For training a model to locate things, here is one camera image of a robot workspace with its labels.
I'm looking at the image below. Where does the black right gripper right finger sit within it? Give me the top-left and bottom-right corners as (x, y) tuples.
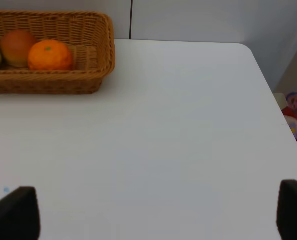
(276, 179), (297, 240)

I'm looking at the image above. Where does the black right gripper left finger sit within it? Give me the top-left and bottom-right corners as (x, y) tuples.
(0, 186), (41, 240)

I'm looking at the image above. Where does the orange tangerine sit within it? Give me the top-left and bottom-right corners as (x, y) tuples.
(28, 39), (74, 71)

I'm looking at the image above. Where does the red yellow peach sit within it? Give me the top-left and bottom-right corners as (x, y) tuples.
(0, 29), (38, 68)

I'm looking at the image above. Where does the light brown wicker basket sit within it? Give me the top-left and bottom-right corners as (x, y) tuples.
(0, 10), (116, 95)

